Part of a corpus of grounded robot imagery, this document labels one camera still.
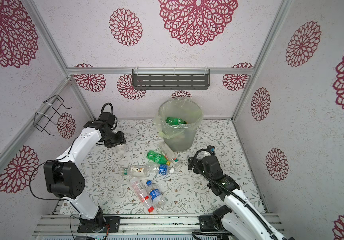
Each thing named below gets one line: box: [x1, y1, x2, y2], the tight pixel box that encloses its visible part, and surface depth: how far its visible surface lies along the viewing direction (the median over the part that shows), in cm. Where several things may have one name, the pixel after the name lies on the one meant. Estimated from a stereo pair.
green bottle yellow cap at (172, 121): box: [165, 116, 189, 126], surface depth 102 cm
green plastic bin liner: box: [153, 98, 204, 139], surface depth 95 cm
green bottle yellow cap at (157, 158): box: [146, 150, 171, 166], surface depth 94 cm
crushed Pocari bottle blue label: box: [147, 162, 175, 176], surface depth 89 cm
